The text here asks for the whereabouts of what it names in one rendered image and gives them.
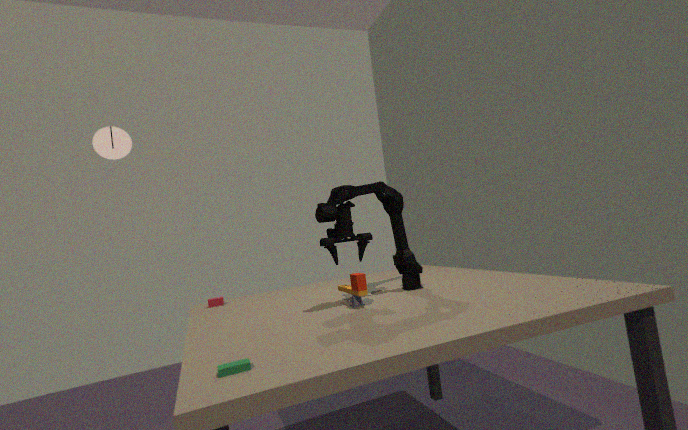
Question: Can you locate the green rectangular bar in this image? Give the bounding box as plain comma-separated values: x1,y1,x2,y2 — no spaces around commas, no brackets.
218,358,251,378

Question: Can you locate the red rectangular block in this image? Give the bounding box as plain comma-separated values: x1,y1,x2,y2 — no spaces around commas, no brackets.
208,296,224,308

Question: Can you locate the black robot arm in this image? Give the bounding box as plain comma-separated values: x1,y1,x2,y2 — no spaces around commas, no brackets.
315,181,423,290

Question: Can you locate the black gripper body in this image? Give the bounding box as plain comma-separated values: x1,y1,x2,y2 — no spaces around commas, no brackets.
320,219,373,247

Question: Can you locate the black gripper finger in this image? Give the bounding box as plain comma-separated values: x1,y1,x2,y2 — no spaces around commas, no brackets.
357,241,370,261
324,246,338,265

